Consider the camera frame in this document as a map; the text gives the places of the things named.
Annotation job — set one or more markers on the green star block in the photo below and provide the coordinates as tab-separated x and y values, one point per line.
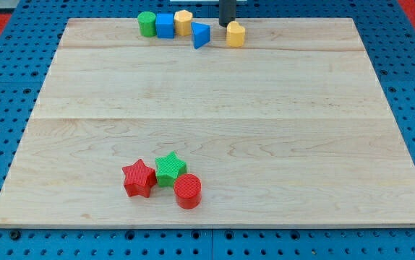
168	169

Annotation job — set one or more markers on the red star block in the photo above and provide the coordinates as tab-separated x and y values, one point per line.
139	179

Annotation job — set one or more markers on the red cylinder block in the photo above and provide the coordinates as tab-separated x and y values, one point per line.
188	191

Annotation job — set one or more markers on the wooden board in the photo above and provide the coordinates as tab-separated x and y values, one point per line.
292	130

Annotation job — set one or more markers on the blue triangle block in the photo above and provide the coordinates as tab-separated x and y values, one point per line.
200	34

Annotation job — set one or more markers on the yellow heart block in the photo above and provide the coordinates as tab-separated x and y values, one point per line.
235	34

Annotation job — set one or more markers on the yellow hexagon block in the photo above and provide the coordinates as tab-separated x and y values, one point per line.
182	22

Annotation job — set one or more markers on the blue cube block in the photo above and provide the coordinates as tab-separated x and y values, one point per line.
165	25

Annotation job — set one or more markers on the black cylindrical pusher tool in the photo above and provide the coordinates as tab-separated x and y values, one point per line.
227	12

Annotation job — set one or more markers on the green cylinder block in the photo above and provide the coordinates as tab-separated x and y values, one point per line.
146	21

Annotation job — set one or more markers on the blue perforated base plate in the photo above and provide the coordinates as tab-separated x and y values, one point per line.
27	46

